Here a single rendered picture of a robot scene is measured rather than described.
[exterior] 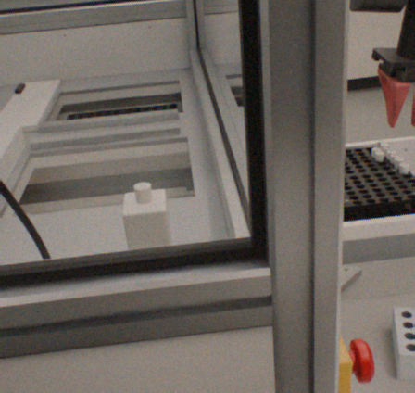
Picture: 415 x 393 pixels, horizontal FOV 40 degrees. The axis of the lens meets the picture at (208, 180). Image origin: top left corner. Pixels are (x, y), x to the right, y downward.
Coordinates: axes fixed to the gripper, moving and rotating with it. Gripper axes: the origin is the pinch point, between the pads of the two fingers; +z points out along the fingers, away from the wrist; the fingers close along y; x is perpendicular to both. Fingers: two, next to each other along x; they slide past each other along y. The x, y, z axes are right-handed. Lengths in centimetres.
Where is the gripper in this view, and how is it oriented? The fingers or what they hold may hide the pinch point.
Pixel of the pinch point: (403, 120)
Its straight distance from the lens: 83.3
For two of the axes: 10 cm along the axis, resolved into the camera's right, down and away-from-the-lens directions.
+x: -0.9, -4.8, 8.7
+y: 10.0, 0.0, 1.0
